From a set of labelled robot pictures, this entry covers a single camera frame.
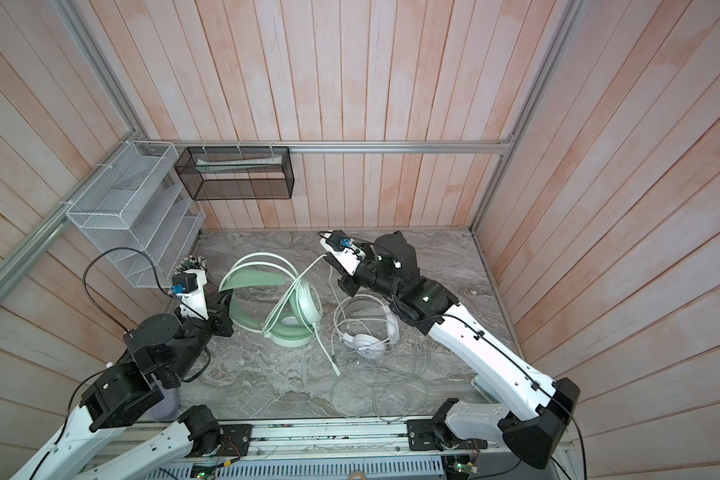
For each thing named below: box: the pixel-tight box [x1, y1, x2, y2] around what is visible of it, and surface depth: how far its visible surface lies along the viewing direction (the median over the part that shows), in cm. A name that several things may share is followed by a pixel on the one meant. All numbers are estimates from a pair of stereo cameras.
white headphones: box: [334, 294, 400, 359], surface depth 85 cm
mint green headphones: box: [218, 252, 324, 347], surface depth 61 cm
